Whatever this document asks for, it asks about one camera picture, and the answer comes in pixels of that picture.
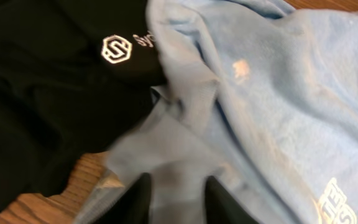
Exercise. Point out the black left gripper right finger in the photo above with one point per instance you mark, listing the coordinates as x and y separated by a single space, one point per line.
220 207

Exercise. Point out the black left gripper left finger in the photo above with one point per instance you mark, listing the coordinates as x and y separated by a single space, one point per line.
133 205

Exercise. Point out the light blue printed t-shirt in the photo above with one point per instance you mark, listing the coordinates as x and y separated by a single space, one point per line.
260 95

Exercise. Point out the black t-shirt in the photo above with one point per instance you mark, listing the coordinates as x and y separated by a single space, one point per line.
74 76

